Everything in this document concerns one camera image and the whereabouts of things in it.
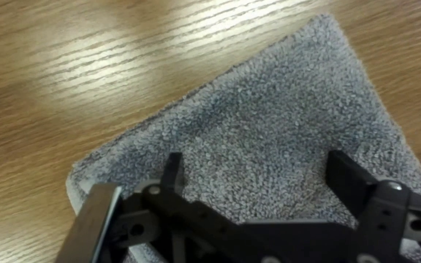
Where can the grey towel cloth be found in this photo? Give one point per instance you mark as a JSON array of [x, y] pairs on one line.
[[270, 140]]

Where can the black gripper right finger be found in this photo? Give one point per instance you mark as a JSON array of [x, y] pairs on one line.
[[355, 187]]

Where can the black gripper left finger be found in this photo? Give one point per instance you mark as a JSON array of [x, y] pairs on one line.
[[173, 177]]

